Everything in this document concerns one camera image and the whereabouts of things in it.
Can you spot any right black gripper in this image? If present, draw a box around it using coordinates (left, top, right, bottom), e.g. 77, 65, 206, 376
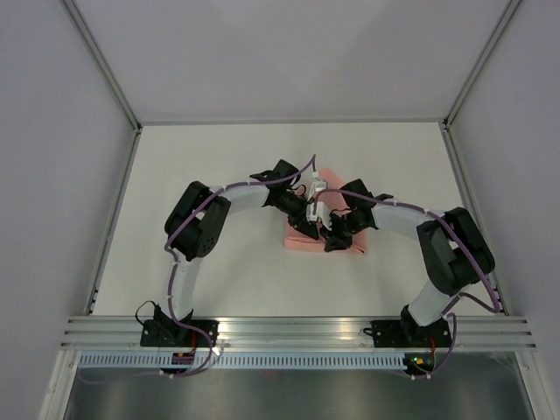
319, 212, 367, 253

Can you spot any pink satin napkin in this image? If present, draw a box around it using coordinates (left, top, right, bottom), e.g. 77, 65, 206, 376
283, 167, 368, 254

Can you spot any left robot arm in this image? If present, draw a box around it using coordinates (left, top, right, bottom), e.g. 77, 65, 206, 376
153, 159, 319, 347

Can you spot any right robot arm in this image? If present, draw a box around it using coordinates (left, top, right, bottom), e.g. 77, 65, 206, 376
308, 178, 501, 346

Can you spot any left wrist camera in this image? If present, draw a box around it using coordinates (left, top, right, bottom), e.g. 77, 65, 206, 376
307, 171, 328, 200

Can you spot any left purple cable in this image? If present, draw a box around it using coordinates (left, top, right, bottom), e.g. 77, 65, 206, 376
162, 153, 319, 377

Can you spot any purple cable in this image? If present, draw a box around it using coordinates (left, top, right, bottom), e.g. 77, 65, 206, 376
314, 188, 502, 382
162, 153, 319, 377

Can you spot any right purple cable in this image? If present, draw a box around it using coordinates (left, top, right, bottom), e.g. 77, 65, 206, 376
314, 188, 502, 382

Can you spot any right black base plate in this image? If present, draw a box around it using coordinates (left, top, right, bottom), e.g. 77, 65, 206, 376
369, 319, 452, 350

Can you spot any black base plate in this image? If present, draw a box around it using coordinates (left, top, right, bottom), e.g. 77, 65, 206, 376
140, 319, 219, 348
369, 319, 452, 350

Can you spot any right side frame rail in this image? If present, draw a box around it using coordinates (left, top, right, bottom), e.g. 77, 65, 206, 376
438, 119, 509, 316

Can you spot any frame rail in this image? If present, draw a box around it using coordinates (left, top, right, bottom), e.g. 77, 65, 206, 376
438, 119, 509, 316
80, 125, 144, 315

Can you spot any back aluminium frame bar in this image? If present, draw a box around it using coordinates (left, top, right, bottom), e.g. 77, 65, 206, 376
139, 116, 446, 127

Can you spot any left side frame rail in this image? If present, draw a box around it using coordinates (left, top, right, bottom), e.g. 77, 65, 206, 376
80, 125, 144, 315

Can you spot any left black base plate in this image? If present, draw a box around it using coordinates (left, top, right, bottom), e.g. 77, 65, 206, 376
140, 319, 219, 348

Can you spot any front aluminium rail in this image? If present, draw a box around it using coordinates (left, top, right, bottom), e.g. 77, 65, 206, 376
59, 315, 536, 353

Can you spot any white slotted cable duct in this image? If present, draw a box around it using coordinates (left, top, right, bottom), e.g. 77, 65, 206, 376
80, 352, 405, 370

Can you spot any right aluminium frame post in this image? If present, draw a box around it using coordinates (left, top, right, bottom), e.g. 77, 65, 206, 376
440, 0, 524, 130

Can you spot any aluminium frame post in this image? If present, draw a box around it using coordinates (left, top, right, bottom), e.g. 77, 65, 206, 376
59, 0, 142, 133
440, 0, 524, 130

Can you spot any left aluminium frame post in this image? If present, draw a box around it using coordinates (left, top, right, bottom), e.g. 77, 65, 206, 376
59, 0, 142, 133

